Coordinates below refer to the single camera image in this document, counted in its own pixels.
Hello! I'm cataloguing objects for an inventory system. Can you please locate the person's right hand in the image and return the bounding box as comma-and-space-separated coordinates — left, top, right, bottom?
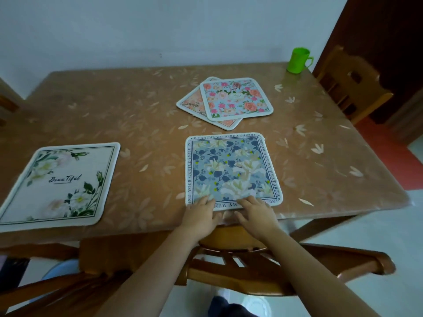
234, 195, 282, 242

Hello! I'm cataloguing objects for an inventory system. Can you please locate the person's left hand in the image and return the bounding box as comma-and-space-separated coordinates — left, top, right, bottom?
180, 195, 223, 241

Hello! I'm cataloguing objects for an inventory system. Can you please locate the blue floral square placemat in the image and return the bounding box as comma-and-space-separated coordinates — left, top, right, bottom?
184, 132, 284, 212

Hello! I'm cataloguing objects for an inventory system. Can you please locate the person's right forearm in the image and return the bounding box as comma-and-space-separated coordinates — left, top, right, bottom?
260, 226, 381, 317

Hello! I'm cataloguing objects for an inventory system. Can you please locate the person's left forearm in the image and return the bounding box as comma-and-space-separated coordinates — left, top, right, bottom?
94, 226, 203, 317

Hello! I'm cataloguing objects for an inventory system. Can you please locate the wooden armchair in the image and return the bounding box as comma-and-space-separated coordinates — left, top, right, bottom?
79, 224, 396, 298

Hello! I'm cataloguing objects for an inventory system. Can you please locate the wooden table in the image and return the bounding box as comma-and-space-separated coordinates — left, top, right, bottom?
0, 62, 412, 261

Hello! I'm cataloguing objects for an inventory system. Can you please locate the person's dark trouser leg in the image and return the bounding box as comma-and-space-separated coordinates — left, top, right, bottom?
208, 295, 262, 317

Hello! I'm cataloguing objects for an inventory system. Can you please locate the orange square placemat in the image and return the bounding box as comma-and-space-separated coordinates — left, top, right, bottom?
176, 76, 243, 131

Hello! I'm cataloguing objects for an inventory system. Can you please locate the pink rose square placemat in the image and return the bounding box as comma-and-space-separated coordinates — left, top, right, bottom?
199, 77, 274, 122

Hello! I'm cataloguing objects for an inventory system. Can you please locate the clear floral table cover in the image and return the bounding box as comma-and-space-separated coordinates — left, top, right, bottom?
0, 63, 412, 249

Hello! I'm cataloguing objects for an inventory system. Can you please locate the white floral square placemat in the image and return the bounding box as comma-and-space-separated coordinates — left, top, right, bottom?
0, 142, 121, 233

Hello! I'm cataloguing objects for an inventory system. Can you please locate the light blue plastic stool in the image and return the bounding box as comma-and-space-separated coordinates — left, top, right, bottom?
40, 259, 80, 282

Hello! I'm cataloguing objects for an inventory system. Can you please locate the green plastic cup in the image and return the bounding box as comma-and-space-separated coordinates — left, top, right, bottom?
286, 47, 314, 74

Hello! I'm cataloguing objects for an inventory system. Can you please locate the wooden chair with cutout back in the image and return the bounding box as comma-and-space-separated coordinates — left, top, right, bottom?
315, 45, 394, 126

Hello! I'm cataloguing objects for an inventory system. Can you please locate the dark brown wooden door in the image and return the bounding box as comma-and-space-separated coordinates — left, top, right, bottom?
312, 0, 423, 146

